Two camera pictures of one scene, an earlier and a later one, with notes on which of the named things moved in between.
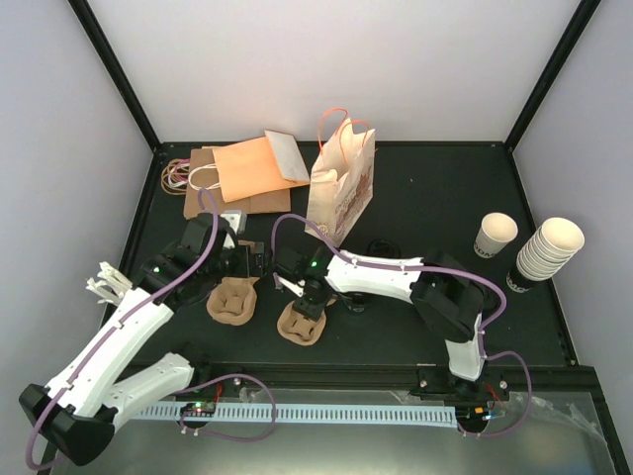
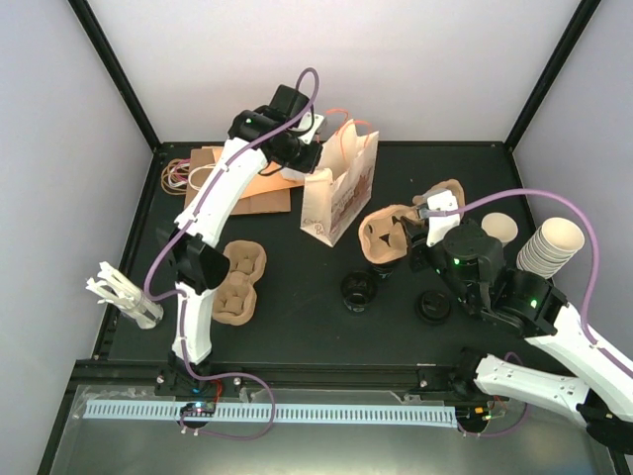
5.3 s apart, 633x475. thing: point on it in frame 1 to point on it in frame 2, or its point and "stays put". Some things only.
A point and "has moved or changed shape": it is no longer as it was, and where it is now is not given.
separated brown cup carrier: x=300 y=329 to x=383 y=235
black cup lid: x=383 y=246 has moved or changed shape
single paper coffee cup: x=497 y=231 stays put
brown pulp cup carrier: x=232 y=302 stays put
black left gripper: x=244 y=267 to x=309 y=165
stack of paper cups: x=550 y=248 stays put
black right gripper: x=312 y=310 to x=415 y=237
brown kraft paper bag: x=203 y=173 stays put
